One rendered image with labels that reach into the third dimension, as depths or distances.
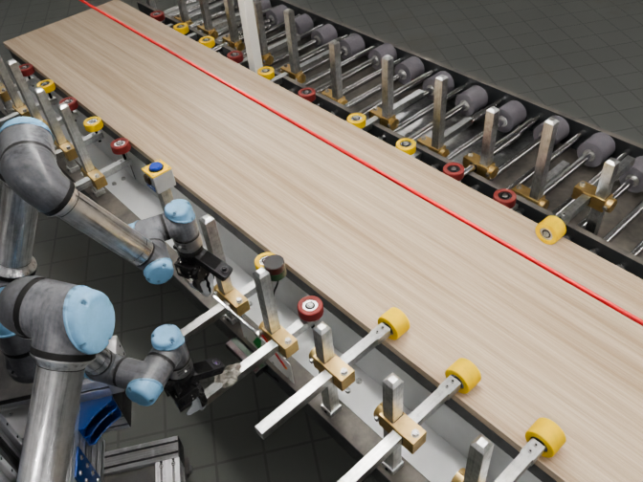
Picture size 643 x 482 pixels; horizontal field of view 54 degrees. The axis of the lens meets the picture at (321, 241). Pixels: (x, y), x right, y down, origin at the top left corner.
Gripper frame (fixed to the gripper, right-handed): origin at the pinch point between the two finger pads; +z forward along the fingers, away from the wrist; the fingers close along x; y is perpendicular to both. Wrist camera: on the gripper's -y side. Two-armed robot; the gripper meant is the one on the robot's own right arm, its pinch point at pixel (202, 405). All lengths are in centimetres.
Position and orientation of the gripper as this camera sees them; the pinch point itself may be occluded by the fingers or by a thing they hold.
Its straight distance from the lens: 188.1
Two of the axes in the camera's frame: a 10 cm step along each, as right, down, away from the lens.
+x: 6.7, 4.8, -5.7
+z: 0.8, 7.2, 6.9
